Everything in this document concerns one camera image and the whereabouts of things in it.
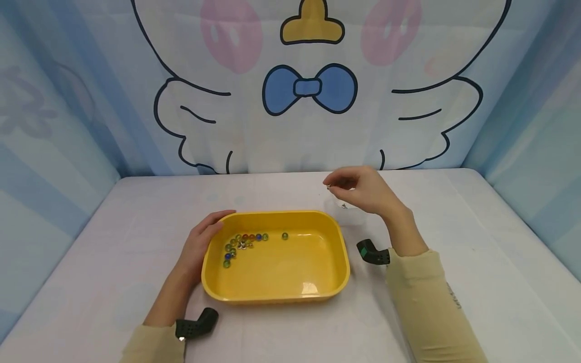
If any person's right hand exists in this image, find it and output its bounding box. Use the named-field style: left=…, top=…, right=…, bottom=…
left=322, top=166, right=414, bottom=226

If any person's left hand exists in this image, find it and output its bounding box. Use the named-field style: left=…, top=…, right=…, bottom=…
left=174, top=210, right=237, bottom=284

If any yellow plastic tray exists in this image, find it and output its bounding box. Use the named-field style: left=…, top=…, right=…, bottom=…
left=201, top=210, right=351, bottom=305

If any person's right forearm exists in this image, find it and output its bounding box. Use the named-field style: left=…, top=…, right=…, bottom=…
left=385, top=210, right=489, bottom=363

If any person's left forearm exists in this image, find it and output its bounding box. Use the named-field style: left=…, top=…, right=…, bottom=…
left=120, top=272, right=204, bottom=363

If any cluster of glass marbles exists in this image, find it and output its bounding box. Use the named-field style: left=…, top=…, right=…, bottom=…
left=222, top=232, right=289, bottom=269

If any clear plastic cup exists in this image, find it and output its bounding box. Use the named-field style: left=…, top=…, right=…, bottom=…
left=335, top=194, right=367, bottom=226

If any black wrist band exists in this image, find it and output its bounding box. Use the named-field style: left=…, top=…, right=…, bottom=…
left=175, top=308, right=219, bottom=343
left=356, top=239, right=391, bottom=266

